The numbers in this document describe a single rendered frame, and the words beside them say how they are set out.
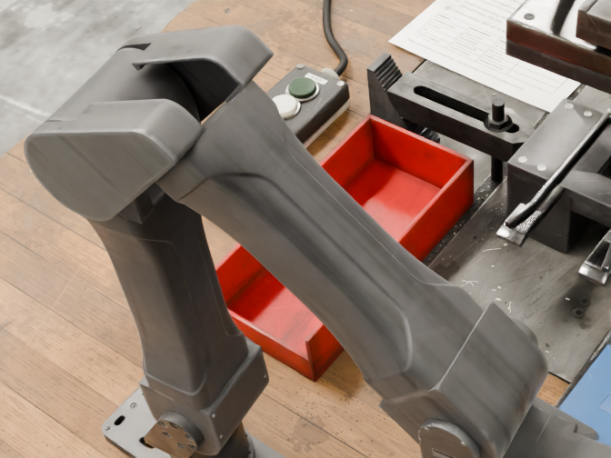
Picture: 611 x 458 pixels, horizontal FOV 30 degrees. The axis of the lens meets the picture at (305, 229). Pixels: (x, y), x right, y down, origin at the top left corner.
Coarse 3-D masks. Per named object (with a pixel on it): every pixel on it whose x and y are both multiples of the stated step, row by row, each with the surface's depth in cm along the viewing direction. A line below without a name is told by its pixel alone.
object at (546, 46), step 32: (544, 0) 91; (576, 0) 90; (608, 0) 83; (512, 32) 90; (544, 32) 88; (576, 32) 84; (608, 32) 83; (544, 64) 90; (576, 64) 88; (608, 64) 86
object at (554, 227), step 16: (512, 176) 102; (608, 176) 105; (512, 192) 103; (528, 192) 102; (512, 208) 105; (560, 208) 100; (576, 208) 99; (592, 208) 98; (544, 224) 103; (560, 224) 102; (576, 224) 103; (608, 224) 98; (544, 240) 105; (560, 240) 103; (576, 240) 105
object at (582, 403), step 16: (608, 352) 94; (592, 368) 93; (608, 368) 93; (576, 384) 92; (592, 384) 92; (608, 384) 92; (576, 400) 91; (592, 400) 91; (576, 416) 90; (592, 416) 90; (608, 416) 90; (608, 432) 89
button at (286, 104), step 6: (276, 96) 117; (282, 96) 117; (288, 96) 117; (276, 102) 117; (282, 102) 117; (288, 102) 117; (294, 102) 116; (282, 108) 116; (288, 108) 116; (294, 108) 116; (282, 114) 116; (288, 114) 116
